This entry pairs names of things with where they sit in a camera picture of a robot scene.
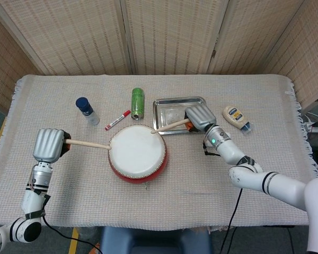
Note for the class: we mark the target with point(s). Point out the red drum white skin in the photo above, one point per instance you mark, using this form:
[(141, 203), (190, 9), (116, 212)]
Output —
[(137, 156)]

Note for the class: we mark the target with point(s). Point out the wooden drumstick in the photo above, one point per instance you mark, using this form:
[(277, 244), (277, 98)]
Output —
[(87, 144), (169, 126)]

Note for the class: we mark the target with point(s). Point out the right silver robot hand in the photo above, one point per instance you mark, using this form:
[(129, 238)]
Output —
[(201, 117)]

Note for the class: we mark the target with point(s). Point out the red marker pen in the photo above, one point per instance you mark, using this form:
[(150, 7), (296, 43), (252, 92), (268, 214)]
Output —
[(116, 120)]

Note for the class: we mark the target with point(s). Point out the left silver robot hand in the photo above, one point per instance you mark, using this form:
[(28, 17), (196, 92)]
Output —
[(47, 144)]

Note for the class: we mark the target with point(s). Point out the white power strip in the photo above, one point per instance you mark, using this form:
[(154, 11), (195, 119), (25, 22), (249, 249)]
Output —
[(315, 129)]

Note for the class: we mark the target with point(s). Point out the beige woven tablecloth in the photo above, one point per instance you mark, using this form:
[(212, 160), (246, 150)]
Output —
[(148, 203)]

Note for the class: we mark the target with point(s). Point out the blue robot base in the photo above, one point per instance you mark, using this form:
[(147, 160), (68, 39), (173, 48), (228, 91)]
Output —
[(153, 240)]

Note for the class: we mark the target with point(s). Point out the mayonnaise squeeze bottle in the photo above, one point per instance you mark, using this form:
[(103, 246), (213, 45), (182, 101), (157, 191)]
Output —
[(234, 116)]

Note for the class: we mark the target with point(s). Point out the bamboo folding screen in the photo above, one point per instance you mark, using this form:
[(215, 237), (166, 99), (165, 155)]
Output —
[(82, 34)]

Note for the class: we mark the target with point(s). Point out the green drink can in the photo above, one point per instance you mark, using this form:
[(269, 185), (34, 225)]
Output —
[(137, 103)]

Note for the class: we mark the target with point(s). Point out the stainless steel tray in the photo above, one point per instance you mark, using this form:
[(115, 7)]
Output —
[(169, 108)]

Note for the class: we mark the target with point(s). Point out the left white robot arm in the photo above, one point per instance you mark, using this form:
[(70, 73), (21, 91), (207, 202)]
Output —
[(33, 201)]

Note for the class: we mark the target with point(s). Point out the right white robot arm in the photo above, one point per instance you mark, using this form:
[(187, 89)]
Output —
[(254, 180)]

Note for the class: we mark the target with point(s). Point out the white bottle blue cap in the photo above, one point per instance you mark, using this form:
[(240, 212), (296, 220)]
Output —
[(88, 112)]

